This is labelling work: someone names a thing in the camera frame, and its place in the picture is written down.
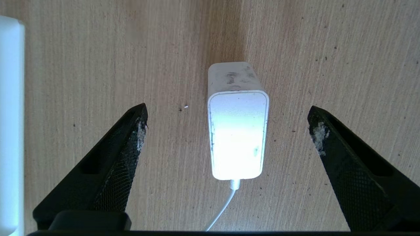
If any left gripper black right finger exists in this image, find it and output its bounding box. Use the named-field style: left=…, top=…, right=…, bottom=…
left=307, top=106, right=420, bottom=232

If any white power adapter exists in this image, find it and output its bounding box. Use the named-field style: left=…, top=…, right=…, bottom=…
left=207, top=62, right=270, bottom=181

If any thin white adapter cable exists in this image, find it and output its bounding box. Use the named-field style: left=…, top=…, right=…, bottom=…
left=203, top=179, right=242, bottom=232

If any white router with antennas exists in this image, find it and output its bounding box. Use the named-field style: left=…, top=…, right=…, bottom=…
left=0, top=15, right=25, bottom=236

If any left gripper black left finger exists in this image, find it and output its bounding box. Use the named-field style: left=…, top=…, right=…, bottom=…
left=33, top=103, right=148, bottom=230

